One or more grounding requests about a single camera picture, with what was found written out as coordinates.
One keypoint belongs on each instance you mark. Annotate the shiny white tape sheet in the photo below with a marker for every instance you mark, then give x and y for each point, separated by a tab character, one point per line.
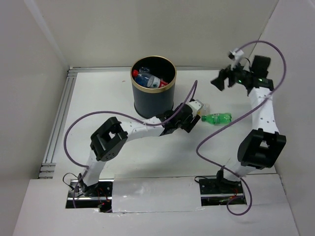
161	194

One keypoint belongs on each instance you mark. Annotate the green soda bottle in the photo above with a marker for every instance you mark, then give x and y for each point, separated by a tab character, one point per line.
217	119

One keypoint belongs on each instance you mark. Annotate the black bin with gold rim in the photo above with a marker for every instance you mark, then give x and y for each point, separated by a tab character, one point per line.
149	102

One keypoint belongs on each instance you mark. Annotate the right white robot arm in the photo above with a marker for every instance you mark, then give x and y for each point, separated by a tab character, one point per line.
263	145

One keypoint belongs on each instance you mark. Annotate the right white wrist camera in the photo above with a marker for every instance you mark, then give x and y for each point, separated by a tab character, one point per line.
235	55

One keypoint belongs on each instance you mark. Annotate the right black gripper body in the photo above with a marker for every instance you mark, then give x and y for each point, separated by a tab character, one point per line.
239	76

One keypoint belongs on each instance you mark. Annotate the small bottle yellow cap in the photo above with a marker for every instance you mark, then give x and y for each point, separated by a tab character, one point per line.
205	110

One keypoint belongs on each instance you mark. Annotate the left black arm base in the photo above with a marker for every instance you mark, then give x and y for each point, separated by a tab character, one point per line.
99	198

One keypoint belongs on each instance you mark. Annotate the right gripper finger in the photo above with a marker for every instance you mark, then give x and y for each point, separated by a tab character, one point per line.
219	83
226	73

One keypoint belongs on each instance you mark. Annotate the clear bottle red label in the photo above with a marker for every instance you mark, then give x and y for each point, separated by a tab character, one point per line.
155	82

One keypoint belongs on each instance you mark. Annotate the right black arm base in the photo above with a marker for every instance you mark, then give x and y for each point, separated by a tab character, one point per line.
216	191

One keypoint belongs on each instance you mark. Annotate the clear bottle blue label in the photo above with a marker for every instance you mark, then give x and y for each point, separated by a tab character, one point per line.
141	76

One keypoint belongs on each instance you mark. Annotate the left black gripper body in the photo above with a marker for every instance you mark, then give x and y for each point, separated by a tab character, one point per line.
182	124

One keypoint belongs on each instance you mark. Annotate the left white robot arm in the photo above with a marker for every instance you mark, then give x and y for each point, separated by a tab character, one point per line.
109	138

